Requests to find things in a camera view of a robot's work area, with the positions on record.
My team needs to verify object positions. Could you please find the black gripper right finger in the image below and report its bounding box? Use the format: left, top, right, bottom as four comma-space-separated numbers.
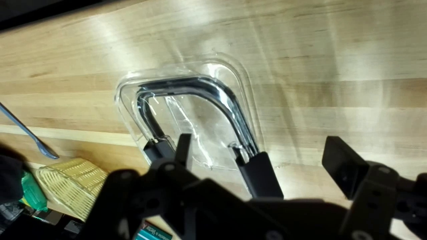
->
321, 134, 401, 240

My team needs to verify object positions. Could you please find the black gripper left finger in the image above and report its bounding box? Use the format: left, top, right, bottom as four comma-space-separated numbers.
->
78, 132, 246, 240

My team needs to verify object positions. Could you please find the teal printed package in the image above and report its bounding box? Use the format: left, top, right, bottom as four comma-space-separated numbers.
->
133, 220, 169, 240

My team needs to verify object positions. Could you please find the green plastic object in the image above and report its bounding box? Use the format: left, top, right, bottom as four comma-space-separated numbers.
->
19, 170, 50, 213

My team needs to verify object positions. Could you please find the metal spoon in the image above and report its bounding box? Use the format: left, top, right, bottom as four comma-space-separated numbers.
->
0, 101, 61, 161

